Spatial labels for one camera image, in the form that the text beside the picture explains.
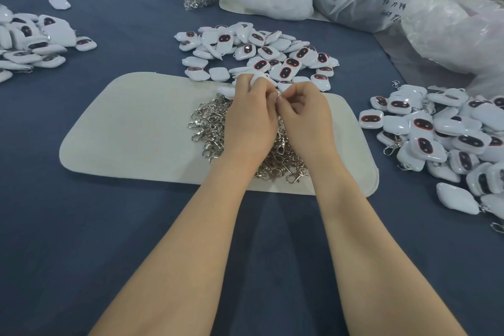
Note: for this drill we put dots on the person's right hand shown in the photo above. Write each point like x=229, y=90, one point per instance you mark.
x=309, y=125

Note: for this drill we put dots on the person's left hand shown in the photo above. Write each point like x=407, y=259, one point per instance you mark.
x=250, y=123

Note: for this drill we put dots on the person's right forearm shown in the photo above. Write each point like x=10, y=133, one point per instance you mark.
x=378, y=257

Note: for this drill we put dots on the person's left forearm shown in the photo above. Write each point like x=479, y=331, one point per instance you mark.
x=185, y=257

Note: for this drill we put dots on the cream felt work mat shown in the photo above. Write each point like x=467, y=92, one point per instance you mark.
x=126, y=131

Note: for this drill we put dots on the crumpled clear plastic bag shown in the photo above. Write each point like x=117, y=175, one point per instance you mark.
x=468, y=31

